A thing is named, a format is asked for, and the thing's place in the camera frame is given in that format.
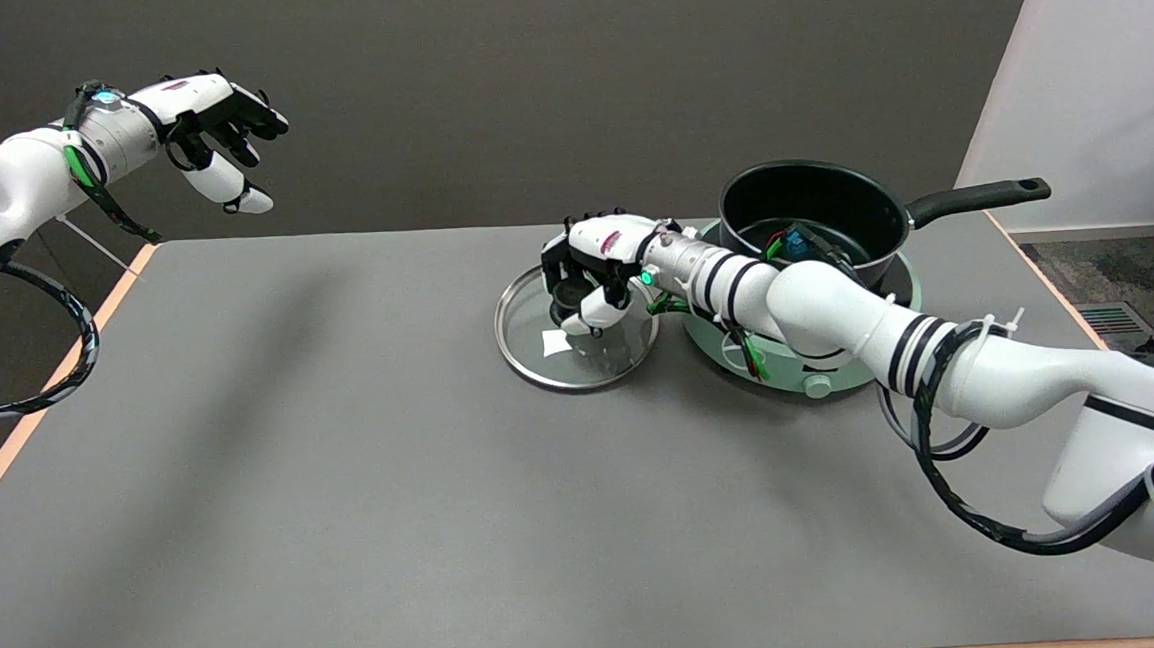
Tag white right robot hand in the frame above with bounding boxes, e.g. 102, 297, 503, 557
537, 205, 679, 340

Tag mint green induction cooker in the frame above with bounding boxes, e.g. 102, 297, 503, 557
672, 206, 930, 408

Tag blue plug black cable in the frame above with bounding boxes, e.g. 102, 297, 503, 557
761, 216, 872, 298

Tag glass pot lid black knob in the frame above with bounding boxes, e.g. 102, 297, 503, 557
490, 257, 665, 397

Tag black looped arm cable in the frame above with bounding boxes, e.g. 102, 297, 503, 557
873, 309, 1154, 566
0, 255, 105, 420

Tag black saucepan with handle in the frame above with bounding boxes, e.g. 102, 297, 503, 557
714, 143, 1057, 301

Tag green black wrist cable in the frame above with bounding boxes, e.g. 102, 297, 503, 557
59, 77, 164, 249
645, 287, 772, 389

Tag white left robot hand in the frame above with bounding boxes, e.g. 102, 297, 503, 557
136, 64, 296, 222

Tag floor vent grille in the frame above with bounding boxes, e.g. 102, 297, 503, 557
1074, 299, 1154, 338

